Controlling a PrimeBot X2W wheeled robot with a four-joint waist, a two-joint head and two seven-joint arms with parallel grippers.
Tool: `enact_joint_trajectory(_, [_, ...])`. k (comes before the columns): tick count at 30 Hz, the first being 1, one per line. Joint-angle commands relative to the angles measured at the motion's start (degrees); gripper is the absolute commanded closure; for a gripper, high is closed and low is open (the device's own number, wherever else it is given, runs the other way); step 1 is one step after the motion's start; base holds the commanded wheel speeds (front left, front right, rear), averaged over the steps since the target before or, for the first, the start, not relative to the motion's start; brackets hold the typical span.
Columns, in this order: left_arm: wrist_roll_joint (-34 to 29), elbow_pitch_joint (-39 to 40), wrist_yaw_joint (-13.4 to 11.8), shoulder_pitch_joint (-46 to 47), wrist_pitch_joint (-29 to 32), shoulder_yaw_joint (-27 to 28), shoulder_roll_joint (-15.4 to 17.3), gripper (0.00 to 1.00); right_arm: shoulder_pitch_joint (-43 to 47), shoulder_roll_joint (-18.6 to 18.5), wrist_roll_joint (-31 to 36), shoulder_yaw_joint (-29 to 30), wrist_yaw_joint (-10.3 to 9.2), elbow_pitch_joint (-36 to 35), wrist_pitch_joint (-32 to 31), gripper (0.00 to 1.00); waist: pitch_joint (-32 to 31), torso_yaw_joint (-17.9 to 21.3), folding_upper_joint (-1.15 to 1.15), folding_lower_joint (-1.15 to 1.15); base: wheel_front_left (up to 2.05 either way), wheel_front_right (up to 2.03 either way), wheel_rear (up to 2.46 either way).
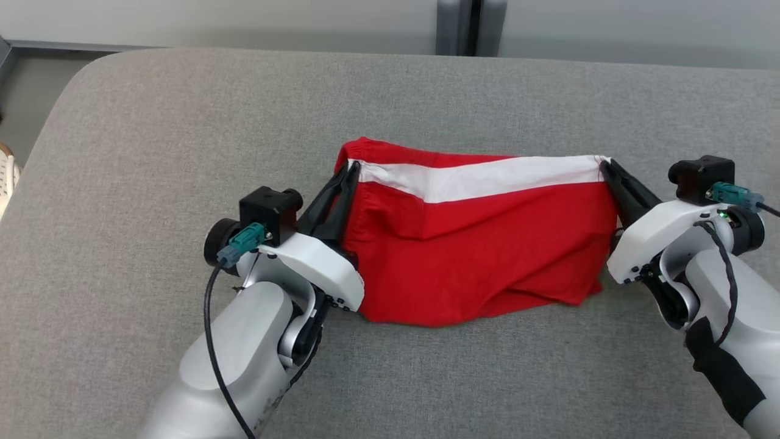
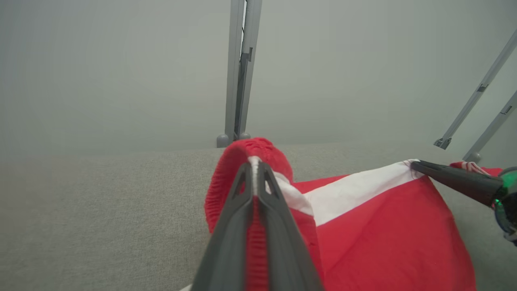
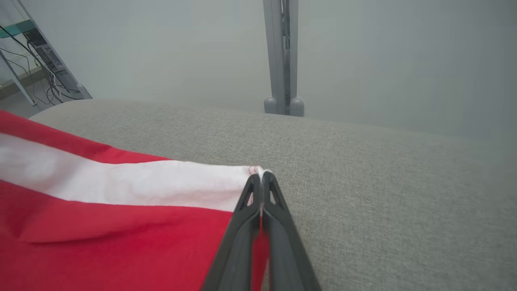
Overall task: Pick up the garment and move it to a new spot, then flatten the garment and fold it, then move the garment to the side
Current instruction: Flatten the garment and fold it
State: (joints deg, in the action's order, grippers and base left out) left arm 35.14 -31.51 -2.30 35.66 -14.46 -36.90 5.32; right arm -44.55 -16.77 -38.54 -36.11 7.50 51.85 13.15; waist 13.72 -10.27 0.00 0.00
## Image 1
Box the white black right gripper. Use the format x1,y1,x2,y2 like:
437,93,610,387
600,160,732,330

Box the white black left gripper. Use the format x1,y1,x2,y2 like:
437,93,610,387
236,160,366,366

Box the red shorts with white trim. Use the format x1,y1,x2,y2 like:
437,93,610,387
334,137,619,328

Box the white perforated plastic object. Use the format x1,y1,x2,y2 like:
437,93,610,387
0,141,23,221

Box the teal left camera cable connector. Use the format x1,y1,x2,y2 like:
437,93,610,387
218,223,267,269

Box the teal camera cable connector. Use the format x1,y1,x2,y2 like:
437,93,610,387
707,182,765,213
218,223,267,269

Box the teal right camera cable connector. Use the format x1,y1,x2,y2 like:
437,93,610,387
707,182,765,213

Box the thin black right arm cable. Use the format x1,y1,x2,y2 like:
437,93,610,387
695,221,739,347

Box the black left camera cable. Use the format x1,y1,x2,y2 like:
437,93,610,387
204,263,257,439

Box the grey cylinder post foot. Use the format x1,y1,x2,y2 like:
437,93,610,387
436,0,471,57
478,0,508,57

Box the grey partition base rail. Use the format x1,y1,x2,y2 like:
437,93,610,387
0,38,166,53

